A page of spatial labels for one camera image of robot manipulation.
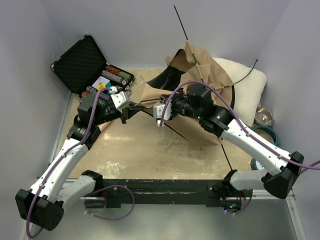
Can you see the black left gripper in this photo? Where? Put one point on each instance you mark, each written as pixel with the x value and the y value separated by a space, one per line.
pixel 125 115

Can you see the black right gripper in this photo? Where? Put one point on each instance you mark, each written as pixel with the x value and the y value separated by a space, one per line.
pixel 174 113

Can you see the beige fabric pet tent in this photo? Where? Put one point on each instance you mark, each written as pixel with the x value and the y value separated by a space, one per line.
pixel 189 63

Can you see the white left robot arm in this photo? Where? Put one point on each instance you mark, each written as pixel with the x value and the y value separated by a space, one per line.
pixel 45 202

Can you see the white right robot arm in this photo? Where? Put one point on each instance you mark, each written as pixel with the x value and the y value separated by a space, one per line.
pixel 281 168

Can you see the green chip stack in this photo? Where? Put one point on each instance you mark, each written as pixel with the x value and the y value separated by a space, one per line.
pixel 126 76

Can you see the yellow round sticker card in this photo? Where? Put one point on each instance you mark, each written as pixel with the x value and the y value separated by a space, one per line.
pixel 101 86

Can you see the grey chip stack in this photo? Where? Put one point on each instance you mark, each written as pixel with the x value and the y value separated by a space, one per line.
pixel 115 78

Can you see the brown chip stack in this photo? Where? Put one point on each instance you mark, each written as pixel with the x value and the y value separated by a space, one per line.
pixel 112 69

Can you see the black poker chip case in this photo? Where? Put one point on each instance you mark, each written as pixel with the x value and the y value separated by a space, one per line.
pixel 82 64

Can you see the white fluffy pillow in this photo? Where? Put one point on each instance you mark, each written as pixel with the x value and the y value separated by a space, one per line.
pixel 248 89

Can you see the clear glass bowl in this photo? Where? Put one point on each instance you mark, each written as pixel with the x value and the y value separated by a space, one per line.
pixel 263 117

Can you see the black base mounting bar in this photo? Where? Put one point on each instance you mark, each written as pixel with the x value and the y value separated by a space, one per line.
pixel 206 192

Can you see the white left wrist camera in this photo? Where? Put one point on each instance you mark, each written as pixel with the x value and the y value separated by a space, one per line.
pixel 120 99

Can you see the beige wooden handle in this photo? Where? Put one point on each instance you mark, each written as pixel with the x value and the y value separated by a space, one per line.
pixel 103 126

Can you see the aluminium frame rail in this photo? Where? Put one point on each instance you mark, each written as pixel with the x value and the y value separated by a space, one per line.
pixel 260 217

